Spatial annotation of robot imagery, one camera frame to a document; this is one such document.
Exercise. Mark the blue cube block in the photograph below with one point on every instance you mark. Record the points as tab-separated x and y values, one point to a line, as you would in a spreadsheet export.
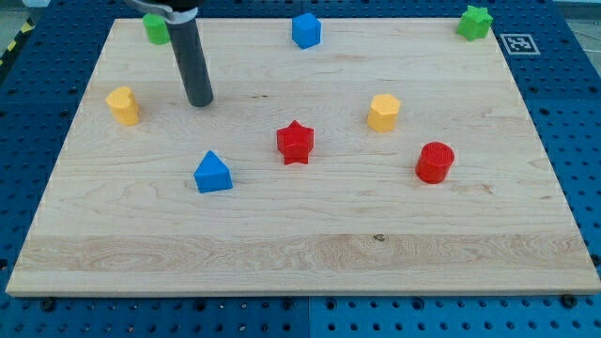
306	30

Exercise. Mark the yellow heart block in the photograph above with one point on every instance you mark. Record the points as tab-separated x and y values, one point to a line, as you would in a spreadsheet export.
123	105

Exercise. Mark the blue triangle block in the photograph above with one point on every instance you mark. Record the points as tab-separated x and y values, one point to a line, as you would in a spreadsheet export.
212	174

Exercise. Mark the wooden board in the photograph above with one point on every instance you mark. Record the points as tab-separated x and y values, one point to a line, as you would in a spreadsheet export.
121	215

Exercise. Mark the green cylinder block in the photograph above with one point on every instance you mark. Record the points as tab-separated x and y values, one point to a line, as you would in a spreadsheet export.
156	29

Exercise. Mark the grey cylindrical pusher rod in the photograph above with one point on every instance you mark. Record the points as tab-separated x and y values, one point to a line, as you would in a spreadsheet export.
187	47

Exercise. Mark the yellow hexagon block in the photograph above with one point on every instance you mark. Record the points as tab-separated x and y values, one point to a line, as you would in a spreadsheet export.
383	112

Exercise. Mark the green star block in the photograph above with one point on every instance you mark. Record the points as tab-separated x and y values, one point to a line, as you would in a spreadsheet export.
474	23

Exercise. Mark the red cylinder block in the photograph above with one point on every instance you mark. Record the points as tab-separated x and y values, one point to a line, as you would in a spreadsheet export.
434	163

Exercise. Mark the white fiducial marker tag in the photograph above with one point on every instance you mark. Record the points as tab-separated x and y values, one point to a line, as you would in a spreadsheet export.
519	44

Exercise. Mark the red star block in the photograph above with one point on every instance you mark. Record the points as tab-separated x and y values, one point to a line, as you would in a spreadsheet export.
295	142

